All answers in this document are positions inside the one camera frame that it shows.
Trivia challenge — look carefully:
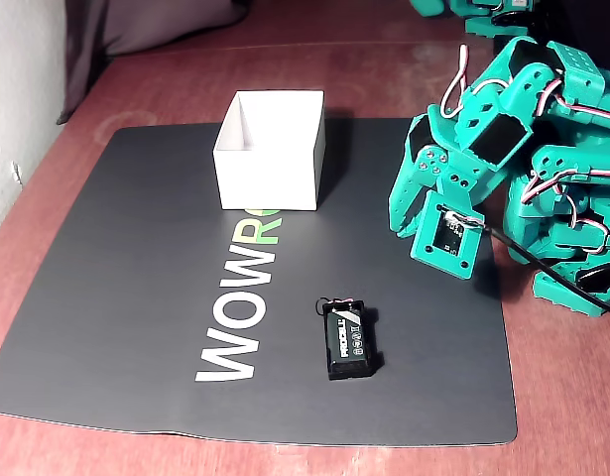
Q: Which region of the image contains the black battery pack with wires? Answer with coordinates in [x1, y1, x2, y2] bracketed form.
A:
[315, 296, 381, 382]

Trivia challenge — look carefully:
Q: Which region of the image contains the white open cardboard box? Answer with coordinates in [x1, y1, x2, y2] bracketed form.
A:
[212, 89, 326, 213]

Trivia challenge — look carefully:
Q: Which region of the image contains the black camera cable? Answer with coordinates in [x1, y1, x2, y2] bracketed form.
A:
[482, 225, 610, 318]

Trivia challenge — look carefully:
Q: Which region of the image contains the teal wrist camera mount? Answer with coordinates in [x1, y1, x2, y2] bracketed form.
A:
[409, 163, 486, 282]

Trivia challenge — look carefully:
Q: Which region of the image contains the dark mat with WOWRO print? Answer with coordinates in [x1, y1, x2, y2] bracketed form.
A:
[0, 117, 519, 446]

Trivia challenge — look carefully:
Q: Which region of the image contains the white red arm servo wire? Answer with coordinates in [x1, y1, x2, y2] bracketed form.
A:
[522, 73, 610, 249]

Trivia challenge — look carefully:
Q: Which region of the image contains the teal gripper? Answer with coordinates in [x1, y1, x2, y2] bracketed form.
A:
[387, 80, 535, 238]

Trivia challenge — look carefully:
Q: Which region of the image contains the teal robot arm base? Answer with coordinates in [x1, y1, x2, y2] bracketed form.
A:
[502, 173, 610, 318]

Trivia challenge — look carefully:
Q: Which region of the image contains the white red gripper servo wire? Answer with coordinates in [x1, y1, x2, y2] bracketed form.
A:
[438, 43, 472, 120]

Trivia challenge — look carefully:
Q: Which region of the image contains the teal leader arm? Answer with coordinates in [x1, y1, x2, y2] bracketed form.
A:
[408, 0, 534, 37]

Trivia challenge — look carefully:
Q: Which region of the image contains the grey cloth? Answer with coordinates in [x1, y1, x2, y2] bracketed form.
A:
[56, 0, 251, 125]

